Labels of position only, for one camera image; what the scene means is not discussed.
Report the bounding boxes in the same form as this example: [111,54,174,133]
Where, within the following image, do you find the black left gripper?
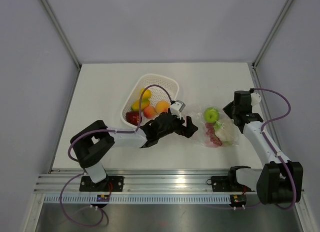
[157,110,198,139]

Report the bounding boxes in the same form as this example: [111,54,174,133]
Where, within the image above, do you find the fake green apple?
[203,107,220,123]

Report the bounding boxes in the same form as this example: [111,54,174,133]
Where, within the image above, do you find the clear zip top bag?
[184,104,239,148]

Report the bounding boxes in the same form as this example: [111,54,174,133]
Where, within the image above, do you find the fake orange fruit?
[155,100,170,114]

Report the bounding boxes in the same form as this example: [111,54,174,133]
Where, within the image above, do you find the fake peach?
[143,106,157,119]

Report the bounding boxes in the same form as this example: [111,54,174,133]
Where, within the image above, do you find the fake mango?
[131,99,150,111]

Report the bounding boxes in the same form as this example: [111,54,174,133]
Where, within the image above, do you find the fake yellow pear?
[140,88,152,100]

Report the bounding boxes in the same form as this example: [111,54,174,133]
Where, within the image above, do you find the fake dark red apple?
[125,111,142,126]

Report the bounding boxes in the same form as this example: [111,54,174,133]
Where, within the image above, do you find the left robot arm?
[67,112,198,191]

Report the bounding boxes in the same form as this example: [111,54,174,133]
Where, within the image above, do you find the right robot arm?
[223,88,304,210]

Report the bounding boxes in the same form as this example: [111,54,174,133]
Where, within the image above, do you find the fake red grapes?
[205,123,223,147]

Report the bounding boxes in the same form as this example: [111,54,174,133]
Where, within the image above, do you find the white perforated plastic basket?
[120,73,181,128]

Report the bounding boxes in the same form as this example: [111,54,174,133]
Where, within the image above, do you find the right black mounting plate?
[208,176,253,193]

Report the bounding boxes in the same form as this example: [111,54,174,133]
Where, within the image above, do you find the black mounting plate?
[79,176,124,192]
[208,176,253,193]

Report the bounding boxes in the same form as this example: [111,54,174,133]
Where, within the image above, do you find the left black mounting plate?
[79,176,124,192]

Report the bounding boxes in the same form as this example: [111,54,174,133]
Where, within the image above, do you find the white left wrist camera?
[169,100,186,119]

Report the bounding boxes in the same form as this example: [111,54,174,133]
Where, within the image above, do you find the right aluminium frame post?
[252,0,295,69]

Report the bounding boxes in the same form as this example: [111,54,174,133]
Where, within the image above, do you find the aluminium frame post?
[39,0,82,72]
[252,0,295,69]

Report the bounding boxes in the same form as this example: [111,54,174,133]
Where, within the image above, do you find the white slotted cable duct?
[44,194,231,205]

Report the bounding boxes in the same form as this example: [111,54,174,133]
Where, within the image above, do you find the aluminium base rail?
[33,169,228,195]

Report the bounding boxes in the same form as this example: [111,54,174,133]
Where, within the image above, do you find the left aluminium frame post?
[39,0,82,72]

